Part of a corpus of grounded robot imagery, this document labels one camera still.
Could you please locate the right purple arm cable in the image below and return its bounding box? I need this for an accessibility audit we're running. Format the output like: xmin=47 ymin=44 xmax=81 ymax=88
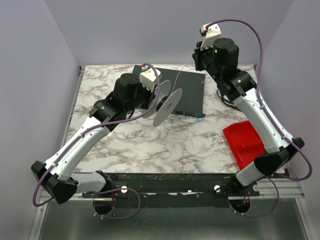
xmin=206 ymin=19 xmax=313 ymax=218

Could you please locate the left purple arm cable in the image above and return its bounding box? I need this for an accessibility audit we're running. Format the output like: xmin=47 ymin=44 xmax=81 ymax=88
xmin=32 ymin=62 xmax=163 ymax=221

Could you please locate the black usb cable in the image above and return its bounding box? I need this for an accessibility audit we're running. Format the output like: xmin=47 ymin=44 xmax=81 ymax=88
xmin=216 ymin=84 xmax=241 ymax=111

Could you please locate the grey cable spool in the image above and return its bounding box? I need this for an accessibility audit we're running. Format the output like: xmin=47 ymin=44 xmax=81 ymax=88
xmin=142 ymin=80 xmax=183 ymax=127

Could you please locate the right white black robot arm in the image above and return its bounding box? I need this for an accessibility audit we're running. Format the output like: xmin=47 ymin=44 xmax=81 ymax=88
xmin=192 ymin=38 xmax=305 ymax=187

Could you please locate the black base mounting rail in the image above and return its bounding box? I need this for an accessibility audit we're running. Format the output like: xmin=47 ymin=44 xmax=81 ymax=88
xmin=82 ymin=173 xmax=260 ymax=209

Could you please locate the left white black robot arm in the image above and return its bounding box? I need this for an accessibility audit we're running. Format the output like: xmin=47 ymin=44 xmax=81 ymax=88
xmin=31 ymin=69 xmax=162 ymax=207

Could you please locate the thin white cable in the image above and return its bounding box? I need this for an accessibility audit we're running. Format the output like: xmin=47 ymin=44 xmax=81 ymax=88
xmin=171 ymin=56 xmax=213 ymax=93

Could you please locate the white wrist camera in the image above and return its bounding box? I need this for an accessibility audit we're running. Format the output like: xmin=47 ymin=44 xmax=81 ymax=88
xmin=139 ymin=66 xmax=157 ymax=92
xmin=199 ymin=23 xmax=222 ymax=50

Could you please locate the dark teal network switch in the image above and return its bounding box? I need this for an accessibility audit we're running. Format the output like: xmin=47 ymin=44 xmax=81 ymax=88
xmin=131 ymin=64 xmax=206 ymax=119

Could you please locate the red plastic bin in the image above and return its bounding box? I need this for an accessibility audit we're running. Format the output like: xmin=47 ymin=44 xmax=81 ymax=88
xmin=223 ymin=120 xmax=265 ymax=170

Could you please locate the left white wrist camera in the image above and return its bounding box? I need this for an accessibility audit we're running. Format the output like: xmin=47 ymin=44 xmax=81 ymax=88
xmin=139 ymin=66 xmax=157 ymax=92

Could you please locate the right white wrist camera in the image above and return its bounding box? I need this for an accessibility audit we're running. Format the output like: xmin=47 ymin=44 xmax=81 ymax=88
xmin=199 ymin=23 xmax=222 ymax=50

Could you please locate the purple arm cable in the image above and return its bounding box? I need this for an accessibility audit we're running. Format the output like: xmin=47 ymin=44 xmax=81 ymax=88
xmin=206 ymin=19 xmax=313 ymax=218
xmin=32 ymin=62 xmax=163 ymax=221

